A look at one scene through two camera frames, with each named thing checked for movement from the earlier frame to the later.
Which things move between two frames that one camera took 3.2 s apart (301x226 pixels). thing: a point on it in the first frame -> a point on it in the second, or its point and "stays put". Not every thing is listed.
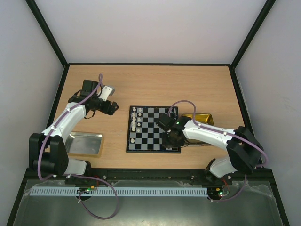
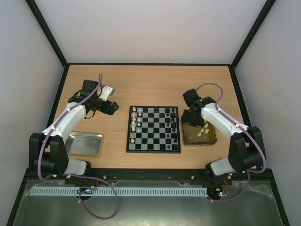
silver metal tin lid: (85, 143) stays put
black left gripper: (111, 110) stays put
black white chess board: (144, 134) stays put
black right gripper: (167, 143) -> (188, 117)
